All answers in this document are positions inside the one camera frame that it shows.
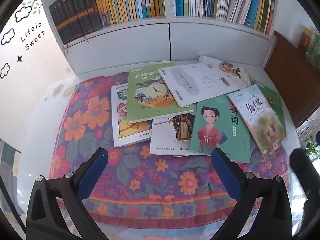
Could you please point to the green landscape cover book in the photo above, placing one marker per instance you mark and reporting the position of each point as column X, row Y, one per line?
column 142, row 90

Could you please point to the floral blanket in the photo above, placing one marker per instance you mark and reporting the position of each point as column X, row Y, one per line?
column 150, row 180

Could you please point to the dark rounded object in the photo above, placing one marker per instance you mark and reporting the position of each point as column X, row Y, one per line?
column 302, row 180

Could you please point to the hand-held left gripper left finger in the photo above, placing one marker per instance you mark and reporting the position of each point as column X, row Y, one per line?
column 93, row 172

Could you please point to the teal book with girl picture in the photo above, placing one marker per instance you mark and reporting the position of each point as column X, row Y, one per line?
column 212, row 130

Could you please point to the white book grey cloud print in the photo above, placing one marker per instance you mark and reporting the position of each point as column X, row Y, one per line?
column 190, row 85

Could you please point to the white cartoon comic book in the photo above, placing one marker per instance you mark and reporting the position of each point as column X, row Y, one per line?
column 120, row 130

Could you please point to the white bookshelf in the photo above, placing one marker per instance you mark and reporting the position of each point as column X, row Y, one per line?
column 120, row 45

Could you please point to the brown wooden cabinet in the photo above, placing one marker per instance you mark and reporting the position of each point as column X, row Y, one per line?
column 287, row 80

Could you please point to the row of black hardcover volumes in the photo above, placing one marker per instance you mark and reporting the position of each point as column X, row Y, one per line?
column 75, row 15

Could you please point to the green potted plant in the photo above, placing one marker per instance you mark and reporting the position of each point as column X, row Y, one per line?
column 311, row 147

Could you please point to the red ribbon bookmark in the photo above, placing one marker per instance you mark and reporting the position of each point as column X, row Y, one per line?
column 66, row 49
column 85, row 39

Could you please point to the pale book with tree picture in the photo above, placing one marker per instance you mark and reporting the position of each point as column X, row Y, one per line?
column 260, row 115

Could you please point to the white spiral bound book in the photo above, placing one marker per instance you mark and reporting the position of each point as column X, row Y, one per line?
column 232, row 70

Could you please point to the white book with rooster picture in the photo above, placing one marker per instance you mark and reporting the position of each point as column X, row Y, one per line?
column 162, row 140

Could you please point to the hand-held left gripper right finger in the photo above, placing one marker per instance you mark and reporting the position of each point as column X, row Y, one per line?
column 225, row 172

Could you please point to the colourful package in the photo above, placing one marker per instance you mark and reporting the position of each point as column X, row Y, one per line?
column 310, row 42

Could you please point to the bright green book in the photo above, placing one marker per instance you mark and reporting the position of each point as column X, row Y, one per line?
column 271, row 97

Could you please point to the row of thin paperback books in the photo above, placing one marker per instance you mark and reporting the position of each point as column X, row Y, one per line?
column 225, row 0

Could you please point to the leafy tree wall decal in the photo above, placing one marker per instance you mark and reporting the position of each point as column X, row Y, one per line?
column 32, row 1

